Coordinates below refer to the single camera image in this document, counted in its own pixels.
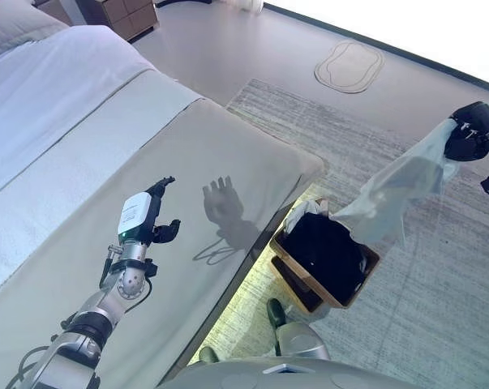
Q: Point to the black white robot left hand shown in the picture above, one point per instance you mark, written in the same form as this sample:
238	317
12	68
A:
134	215

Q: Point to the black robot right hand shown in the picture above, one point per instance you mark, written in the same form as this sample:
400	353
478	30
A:
475	133

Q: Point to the small white cloth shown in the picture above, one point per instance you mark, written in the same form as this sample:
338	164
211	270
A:
410	174

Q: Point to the white shirt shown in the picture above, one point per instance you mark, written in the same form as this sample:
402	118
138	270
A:
305	208

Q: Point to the black garment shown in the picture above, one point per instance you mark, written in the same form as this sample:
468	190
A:
321	251

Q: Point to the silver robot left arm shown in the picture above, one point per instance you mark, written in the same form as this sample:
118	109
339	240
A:
130	279

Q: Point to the bed with beige sheet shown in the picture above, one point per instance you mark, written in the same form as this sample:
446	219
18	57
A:
228	162

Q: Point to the brown woven laundry basket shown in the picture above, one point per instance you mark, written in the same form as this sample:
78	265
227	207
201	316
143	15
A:
349	302

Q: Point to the beige oval floor mat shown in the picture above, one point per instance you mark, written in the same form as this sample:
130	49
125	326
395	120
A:
349	67

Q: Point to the silver robot left leg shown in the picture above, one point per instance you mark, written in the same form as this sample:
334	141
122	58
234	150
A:
208	354

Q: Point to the silver robot leg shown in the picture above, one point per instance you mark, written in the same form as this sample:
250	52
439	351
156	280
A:
301	340
208	354

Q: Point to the white duvet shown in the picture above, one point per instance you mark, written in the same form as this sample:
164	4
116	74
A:
45	81

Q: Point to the grey striped rug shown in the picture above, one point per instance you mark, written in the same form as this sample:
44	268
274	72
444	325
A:
430	304

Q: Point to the brown wooden nightstand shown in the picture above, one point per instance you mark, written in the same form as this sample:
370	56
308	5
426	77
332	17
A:
126	16

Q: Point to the silver robot right leg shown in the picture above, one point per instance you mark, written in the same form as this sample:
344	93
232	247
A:
301	340

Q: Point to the grey robot torso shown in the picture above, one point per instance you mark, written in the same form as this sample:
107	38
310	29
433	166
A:
268	377

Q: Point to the brown upholstered headboard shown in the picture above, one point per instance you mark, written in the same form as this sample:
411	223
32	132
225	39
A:
53	10

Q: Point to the beige pillow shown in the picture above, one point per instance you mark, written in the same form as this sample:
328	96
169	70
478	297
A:
13	24

